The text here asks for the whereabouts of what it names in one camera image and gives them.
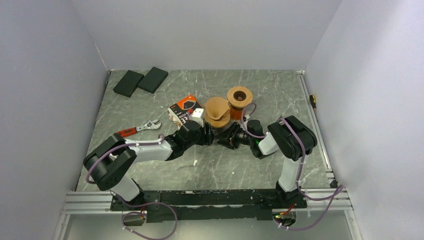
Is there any orange coffee filter box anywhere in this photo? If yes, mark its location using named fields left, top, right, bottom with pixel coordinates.
left=167, top=94, right=203, bottom=129

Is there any red handled adjustable wrench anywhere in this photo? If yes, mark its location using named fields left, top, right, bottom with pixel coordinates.
left=116, top=119, right=162, bottom=138

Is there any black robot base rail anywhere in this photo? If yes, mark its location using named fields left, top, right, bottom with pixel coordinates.
left=110, top=188, right=307, bottom=223

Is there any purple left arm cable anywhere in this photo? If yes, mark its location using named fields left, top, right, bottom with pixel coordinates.
left=85, top=133, right=179, bottom=240

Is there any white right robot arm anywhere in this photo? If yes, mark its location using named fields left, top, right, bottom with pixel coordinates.
left=215, top=115, right=318, bottom=208

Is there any black network switch box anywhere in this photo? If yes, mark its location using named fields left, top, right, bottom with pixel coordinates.
left=113, top=70, right=145, bottom=98

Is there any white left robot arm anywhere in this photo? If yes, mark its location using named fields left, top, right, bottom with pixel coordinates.
left=83, top=120, right=214, bottom=210

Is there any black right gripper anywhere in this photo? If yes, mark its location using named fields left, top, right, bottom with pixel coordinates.
left=215, top=121, right=254, bottom=149

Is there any brown paper coffee filter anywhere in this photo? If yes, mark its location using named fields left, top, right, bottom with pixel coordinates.
left=204, top=96, right=230, bottom=121

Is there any orange glass with wooden band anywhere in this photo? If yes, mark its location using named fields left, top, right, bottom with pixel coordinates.
left=230, top=106, right=245, bottom=121

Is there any wooden dripper ring holder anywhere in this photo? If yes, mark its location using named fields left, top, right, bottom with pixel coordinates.
left=204, top=112, right=231, bottom=129

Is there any yellow black tool handle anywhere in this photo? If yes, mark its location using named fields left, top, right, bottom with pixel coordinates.
left=309, top=94, right=317, bottom=112

